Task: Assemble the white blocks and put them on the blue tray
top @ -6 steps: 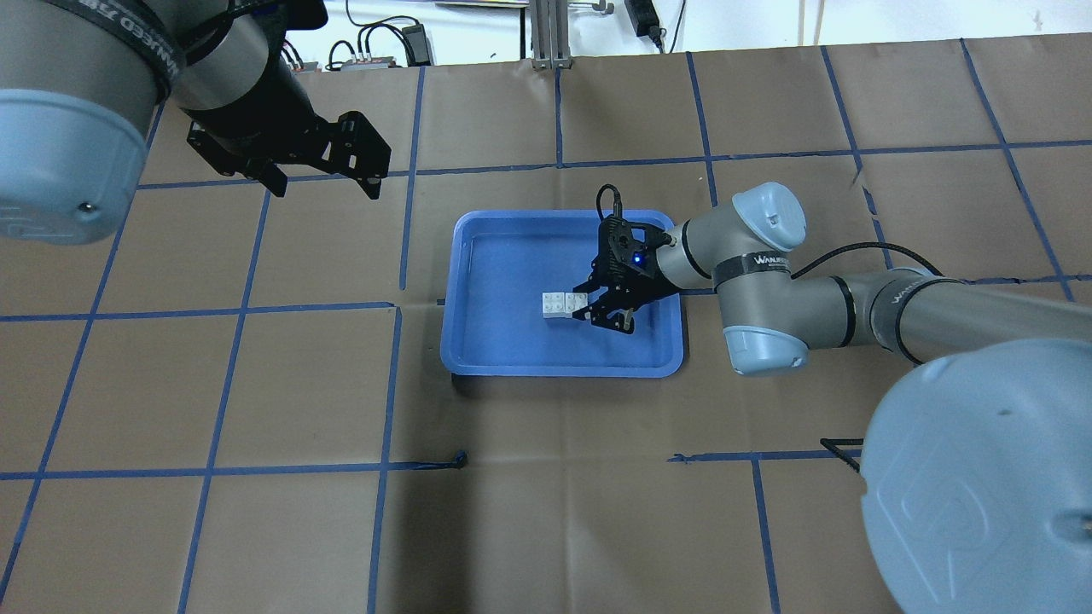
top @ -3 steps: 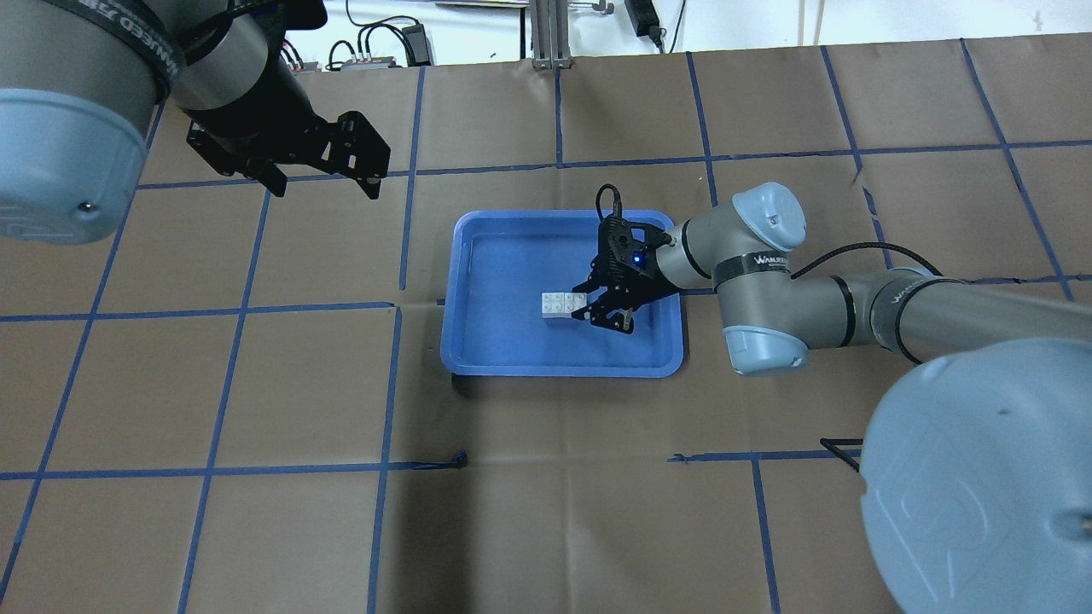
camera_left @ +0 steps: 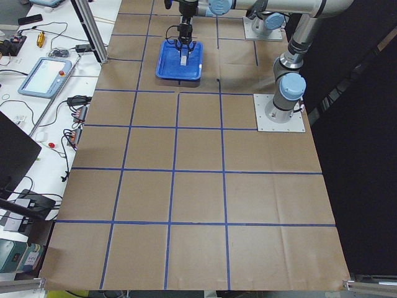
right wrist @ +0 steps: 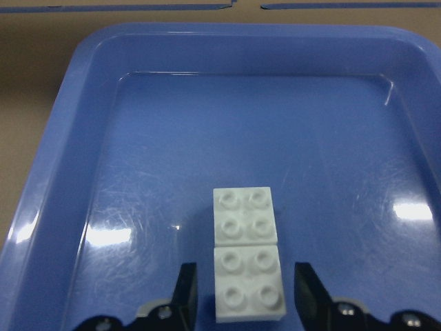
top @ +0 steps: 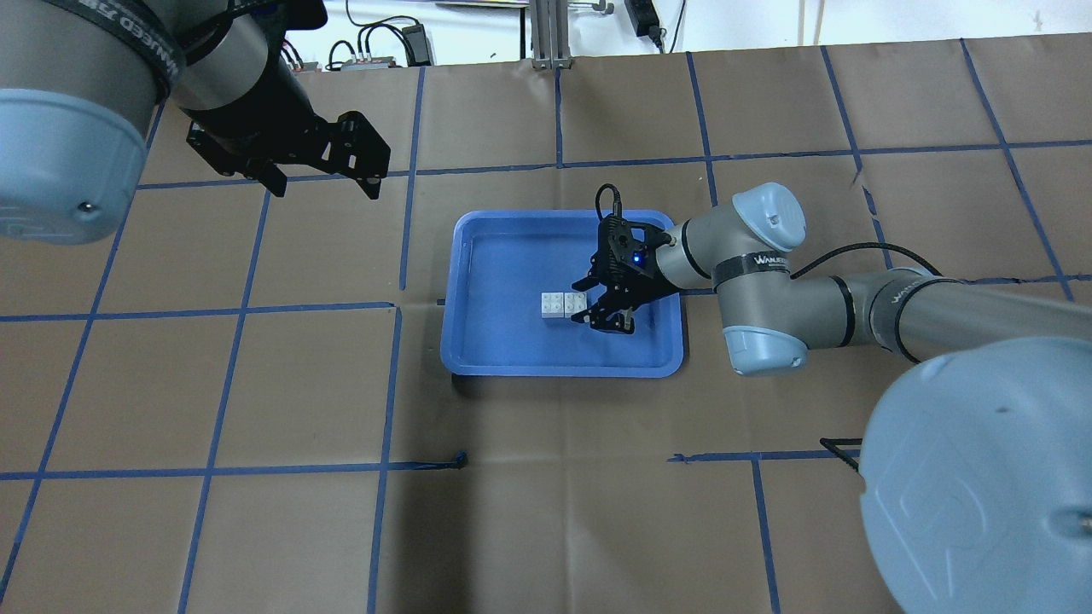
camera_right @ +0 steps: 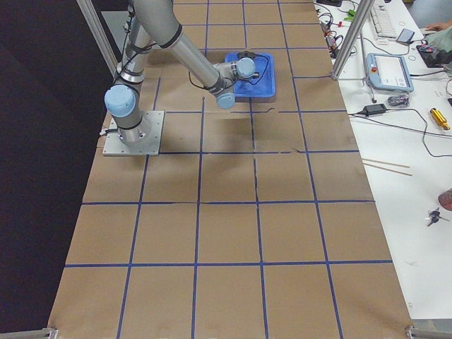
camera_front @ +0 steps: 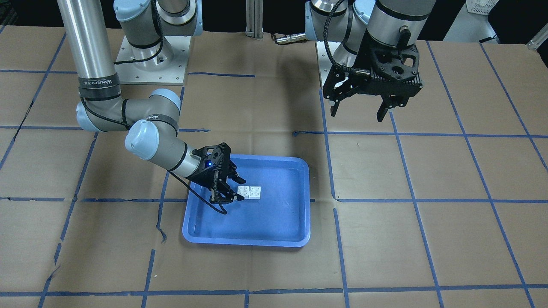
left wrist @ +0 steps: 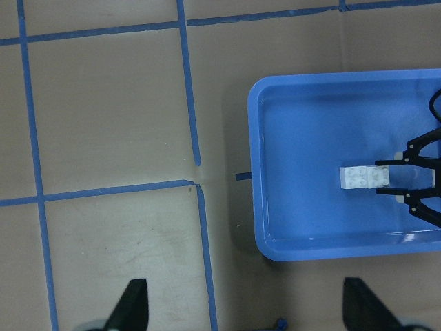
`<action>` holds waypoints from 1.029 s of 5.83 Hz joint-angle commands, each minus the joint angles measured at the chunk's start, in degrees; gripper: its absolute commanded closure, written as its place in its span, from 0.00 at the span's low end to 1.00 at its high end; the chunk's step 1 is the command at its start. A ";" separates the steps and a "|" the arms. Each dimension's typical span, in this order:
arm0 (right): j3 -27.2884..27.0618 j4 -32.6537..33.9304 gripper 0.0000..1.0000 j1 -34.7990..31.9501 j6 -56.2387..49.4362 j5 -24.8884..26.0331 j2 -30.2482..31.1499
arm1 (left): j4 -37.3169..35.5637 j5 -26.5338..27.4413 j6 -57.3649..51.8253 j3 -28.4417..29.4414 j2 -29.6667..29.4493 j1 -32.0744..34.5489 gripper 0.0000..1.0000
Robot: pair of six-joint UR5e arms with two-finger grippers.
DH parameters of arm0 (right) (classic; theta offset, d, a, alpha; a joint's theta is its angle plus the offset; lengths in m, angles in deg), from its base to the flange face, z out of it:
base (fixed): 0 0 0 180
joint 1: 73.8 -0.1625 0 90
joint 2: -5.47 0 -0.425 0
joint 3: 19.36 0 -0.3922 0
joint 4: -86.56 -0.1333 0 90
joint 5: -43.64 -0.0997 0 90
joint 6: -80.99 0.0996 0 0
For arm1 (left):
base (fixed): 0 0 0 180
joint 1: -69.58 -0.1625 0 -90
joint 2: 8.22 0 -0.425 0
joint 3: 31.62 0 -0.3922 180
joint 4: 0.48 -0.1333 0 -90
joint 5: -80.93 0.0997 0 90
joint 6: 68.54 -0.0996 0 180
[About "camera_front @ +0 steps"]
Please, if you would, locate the centre aluminium post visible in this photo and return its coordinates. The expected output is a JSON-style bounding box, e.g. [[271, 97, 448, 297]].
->
[[244, 0, 264, 40]]

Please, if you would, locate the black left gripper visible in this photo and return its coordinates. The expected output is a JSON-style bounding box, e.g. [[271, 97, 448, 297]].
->
[[323, 35, 423, 122]]

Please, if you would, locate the white block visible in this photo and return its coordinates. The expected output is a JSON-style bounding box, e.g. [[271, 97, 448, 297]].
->
[[248, 187, 262, 200], [237, 186, 249, 199]]

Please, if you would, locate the blue plastic tray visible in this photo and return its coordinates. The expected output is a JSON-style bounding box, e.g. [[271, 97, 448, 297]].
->
[[182, 154, 311, 248]]

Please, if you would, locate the silver cable connector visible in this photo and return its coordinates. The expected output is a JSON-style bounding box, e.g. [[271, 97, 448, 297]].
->
[[272, 33, 308, 45]]

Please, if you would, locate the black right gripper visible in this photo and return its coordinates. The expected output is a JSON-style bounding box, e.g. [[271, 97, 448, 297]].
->
[[187, 143, 246, 204]]

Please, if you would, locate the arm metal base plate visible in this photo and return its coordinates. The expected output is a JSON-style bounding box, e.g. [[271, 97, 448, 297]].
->
[[315, 41, 343, 91], [115, 36, 192, 86]]

